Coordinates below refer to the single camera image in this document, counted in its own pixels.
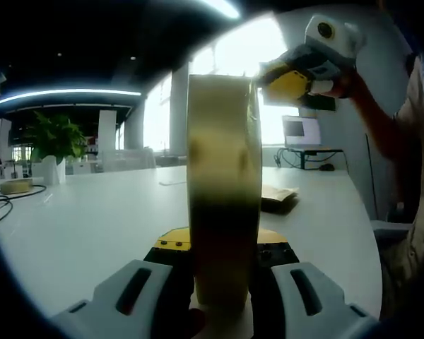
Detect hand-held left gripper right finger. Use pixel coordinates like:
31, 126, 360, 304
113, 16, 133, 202
249, 230, 383, 339

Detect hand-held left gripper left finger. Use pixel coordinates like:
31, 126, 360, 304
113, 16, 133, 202
48, 227, 196, 339

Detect gold mask box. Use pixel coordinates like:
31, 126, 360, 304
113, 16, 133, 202
186, 73, 263, 315

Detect translucent storage box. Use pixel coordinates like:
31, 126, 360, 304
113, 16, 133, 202
100, 148, 156, 172

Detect round tan box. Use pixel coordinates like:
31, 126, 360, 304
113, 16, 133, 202
0, 178, 35, 194

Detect person's right hand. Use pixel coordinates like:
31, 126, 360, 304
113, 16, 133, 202
326, 68, 364, 100

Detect person's left hand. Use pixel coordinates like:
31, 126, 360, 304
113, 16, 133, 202
187, 307, 209, 339

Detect dark flat monitor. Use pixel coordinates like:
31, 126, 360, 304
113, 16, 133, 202
261, 90, 338, 114

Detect open laptop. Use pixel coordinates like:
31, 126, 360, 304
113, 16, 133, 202
281, 114, 322, 148

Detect black laptop stand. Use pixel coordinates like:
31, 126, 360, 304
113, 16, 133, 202
278, 146, 344, 170

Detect white table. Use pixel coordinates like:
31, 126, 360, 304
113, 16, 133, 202
0, 165, 382, 319

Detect long ceiling light strip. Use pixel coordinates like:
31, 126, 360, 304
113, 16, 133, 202
0, 88, 142, 109
201, 0, 241, 20

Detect white office chair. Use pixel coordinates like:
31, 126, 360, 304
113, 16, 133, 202
370, 218, 416, 242

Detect person's beige shirt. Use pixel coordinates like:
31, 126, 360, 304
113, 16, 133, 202
379, 52, 424, 319

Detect potted green plant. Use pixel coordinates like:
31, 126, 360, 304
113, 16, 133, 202
28, 109, 88, 184

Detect tangled thin cables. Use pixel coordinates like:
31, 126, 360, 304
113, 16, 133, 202
275, 147, 303, 169

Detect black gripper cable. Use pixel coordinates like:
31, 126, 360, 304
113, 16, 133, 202
365, 133, 379, 217

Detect black table cable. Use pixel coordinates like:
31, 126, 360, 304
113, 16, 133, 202
0, 183, 49, 224

